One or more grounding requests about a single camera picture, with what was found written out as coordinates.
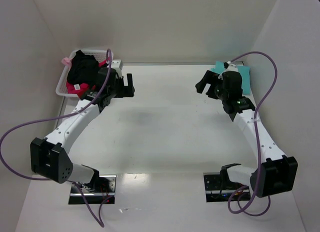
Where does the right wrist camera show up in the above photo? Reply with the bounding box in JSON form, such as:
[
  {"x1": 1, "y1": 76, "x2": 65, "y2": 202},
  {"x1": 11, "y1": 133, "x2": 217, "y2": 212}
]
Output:
[{"x1": 218, "y1": 61, "x2": 239, "y2": 80}]

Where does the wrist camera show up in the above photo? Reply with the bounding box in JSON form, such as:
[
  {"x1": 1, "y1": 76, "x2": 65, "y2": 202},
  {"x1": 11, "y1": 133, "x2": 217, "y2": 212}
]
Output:
[
  {"x1": 111, "y1": 59, "x2": 123, "y2": 72},
  {"x1": 218, "y1": 61, "x2": 239, "y2": 80}
]

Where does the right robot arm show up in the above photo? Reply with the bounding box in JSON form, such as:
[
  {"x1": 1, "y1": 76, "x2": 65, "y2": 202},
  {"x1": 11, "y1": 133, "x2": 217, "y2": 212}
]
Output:
[{"x1": 195, "y1": 70, "x2": 298, "y2": 198}]

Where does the pink cloth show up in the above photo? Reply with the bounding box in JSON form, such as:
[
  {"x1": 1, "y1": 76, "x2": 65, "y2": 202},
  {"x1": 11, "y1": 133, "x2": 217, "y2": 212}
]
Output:
[{"x1": 61, "y1": 57, "x2": 72, "y2": 67}]

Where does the white plastic basket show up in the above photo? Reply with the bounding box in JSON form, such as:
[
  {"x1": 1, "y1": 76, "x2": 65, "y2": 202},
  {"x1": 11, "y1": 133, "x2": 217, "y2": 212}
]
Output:
[{"x1": 55, "y1": 49, "x2": 114, "y2": 97}]

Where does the magenta t shirt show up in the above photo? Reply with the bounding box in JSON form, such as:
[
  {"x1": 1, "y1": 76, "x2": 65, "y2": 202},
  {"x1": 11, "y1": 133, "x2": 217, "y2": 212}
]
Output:
[{"x1": 66, "y1": 60, "x2": 108, "y2": 97}]

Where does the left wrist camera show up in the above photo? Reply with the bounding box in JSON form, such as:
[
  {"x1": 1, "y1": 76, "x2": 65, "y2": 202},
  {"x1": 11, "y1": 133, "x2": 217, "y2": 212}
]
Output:
[{"x1": 111, "y1": 59, "x2": 123, "y2": 72}]

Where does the black t shirt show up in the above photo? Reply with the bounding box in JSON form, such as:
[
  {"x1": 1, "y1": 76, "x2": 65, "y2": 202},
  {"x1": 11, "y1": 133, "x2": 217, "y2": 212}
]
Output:
[{"x1": 67, "y1": 50, "x2": 100, "y2": 85}]

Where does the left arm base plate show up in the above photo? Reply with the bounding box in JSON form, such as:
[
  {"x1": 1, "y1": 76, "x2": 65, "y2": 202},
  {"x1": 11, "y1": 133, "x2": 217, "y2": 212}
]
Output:
[{"x1": 68, "y1": 174, "x2": 117, "y2": 205}]

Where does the folded teal t shirt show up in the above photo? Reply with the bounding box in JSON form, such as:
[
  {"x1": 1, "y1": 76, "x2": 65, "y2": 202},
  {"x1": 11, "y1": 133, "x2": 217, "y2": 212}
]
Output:
[{"x1": 211, "y1": 61, "x2": 251, "y2": 96}]

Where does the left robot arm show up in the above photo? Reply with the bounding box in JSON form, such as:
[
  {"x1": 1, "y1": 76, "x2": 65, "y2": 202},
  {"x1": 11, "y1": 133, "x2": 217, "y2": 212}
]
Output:
[{"x1": 30, "y1": 68, "x2": 135, "y2": 191}]

